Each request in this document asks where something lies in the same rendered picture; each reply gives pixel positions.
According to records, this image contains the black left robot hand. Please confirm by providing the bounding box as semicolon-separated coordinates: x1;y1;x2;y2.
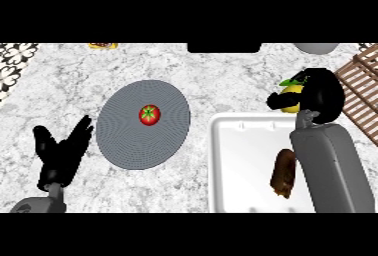
31;114;96;193

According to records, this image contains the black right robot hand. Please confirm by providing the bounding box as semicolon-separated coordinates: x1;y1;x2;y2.
265;67;347;125

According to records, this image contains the yellow lemon with green leaf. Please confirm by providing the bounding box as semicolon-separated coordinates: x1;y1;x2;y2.
277;74;310;114

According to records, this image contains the brown wooden tiered shelf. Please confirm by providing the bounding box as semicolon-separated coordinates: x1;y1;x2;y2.
333;43;378;148

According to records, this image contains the white tray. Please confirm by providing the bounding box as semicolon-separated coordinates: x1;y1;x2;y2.
206;112;317;214

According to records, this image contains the grey round object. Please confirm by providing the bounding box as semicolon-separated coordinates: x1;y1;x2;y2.
293;43;341;56

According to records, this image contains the round grey placemat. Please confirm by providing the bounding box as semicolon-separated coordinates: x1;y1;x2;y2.
94;79;192;171

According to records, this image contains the red tomato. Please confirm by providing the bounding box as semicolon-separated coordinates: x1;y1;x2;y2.
137;104;162;127

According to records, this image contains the black rectangular object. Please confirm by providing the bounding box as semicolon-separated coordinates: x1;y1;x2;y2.
186;43;262;54

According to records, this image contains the brown oblong food item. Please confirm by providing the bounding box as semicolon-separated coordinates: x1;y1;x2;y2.
268;148;298;200

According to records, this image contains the black and white patterned cloth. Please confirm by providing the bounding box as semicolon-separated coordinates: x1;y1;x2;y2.
0;43;39;104

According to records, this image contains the yellow and red object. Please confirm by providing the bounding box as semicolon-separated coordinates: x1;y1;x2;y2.
87;43;119;50

